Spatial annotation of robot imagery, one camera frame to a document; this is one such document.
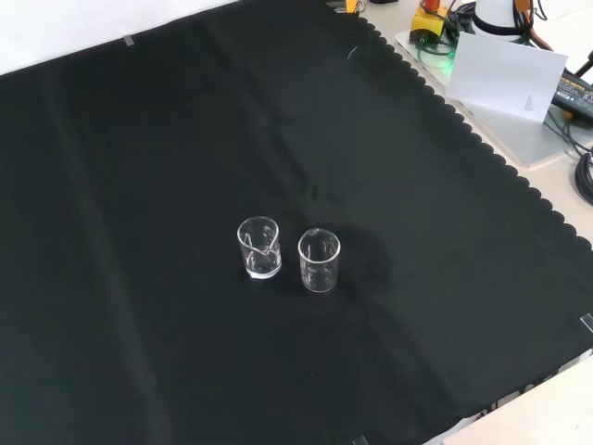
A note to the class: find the black cloth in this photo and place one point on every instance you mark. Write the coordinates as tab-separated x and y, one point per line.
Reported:
139	232

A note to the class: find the clear glass beaker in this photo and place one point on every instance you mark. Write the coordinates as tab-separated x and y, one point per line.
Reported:
266	273
319	286

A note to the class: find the black power adapter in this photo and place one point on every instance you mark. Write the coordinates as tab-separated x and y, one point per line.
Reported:
574	92

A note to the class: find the clear tape piece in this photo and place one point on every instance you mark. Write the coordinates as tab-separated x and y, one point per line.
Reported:
129	41
359	441
587	322

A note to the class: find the yellow stop button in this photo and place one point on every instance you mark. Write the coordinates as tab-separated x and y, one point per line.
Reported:
428	21

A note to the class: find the pale white board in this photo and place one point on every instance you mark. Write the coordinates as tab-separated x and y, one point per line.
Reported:
500	74

